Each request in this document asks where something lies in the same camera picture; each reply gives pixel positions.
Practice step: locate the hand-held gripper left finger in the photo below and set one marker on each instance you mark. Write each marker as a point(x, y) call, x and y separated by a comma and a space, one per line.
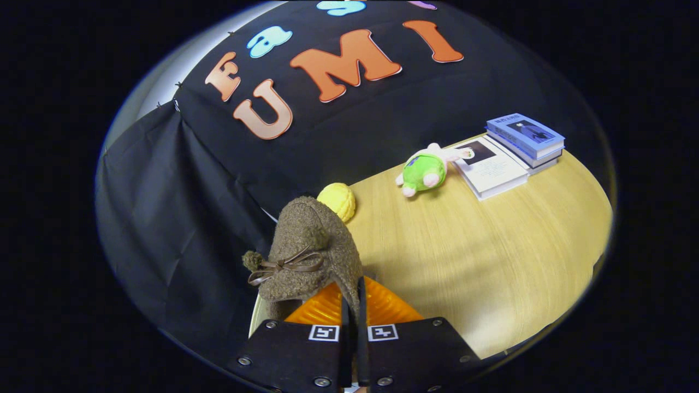
point(344, 355)

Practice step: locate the blue book with figure cover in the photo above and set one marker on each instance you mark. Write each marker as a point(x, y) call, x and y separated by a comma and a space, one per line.
point(527, 134)

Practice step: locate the green plush toy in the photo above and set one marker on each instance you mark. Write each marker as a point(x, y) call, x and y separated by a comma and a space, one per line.
point(423, 169)

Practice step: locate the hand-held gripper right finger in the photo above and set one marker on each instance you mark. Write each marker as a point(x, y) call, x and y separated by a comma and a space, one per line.
point(362, 349)

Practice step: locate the black backdrop cloth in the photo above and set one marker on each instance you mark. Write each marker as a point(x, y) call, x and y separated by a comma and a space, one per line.
point(191, 191)

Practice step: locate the plain blue book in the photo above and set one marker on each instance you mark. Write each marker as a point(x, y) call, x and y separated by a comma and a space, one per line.
point(543, 162)

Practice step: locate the white book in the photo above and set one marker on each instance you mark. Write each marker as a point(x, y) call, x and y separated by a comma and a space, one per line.
point(491, 169)

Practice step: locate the grey fabric storage box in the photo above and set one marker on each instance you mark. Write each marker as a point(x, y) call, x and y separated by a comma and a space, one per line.
point(258, 319)

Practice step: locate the brown fuzzy shoe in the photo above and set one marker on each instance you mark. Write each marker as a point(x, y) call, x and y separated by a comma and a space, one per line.
point(317, 234)

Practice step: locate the yellow textured bun toy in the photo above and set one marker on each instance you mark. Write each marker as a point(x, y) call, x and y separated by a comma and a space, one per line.
point(341, 199)

